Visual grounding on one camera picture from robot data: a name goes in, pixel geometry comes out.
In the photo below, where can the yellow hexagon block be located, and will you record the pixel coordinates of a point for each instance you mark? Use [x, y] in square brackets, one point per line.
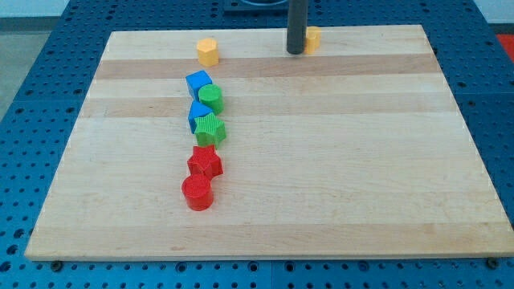
[207, 50]

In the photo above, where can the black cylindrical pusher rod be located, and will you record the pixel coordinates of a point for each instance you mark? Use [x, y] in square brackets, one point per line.
[297, 25]

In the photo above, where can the blue cube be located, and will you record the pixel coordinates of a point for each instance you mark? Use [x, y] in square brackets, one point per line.
[196, 81]

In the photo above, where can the green cylinder block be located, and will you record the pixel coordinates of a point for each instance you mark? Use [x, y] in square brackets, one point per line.
[211, 96]

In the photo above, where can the red star block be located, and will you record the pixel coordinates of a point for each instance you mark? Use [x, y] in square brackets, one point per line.
[205, 161]

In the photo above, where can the yellow star block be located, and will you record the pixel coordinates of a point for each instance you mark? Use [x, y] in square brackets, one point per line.
[312, 39]

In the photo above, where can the green star block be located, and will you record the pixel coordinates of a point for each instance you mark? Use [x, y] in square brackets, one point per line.
[210, 130]

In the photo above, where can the blue triangular block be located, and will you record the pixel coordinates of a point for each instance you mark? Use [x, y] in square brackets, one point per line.
[197, 110]

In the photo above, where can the red cylinder block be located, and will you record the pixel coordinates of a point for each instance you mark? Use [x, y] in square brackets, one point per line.
[197, 191]

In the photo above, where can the wooden board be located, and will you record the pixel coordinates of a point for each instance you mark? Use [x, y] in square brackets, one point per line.
[357, 151]

